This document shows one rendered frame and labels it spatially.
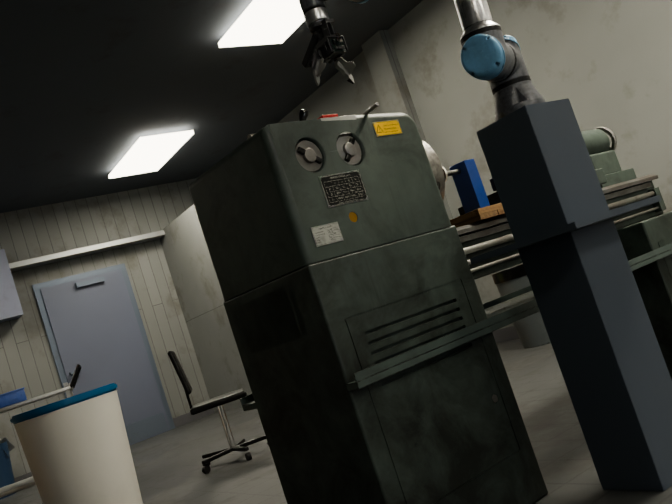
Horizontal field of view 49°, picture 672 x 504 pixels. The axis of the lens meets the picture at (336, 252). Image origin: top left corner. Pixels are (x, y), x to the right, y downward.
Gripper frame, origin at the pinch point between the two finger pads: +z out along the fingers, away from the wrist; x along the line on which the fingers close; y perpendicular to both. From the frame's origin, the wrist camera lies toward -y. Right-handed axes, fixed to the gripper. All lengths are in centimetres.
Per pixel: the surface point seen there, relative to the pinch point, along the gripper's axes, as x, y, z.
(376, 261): -20, 14, 58
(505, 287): 291, -199, 91
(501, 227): 51, 4, 58
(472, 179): 59, -8, 37
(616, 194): 130, 3, 58
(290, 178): -40, 14, 31
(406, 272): -10, 14, 64
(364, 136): -8.7, 14.1, 21.8
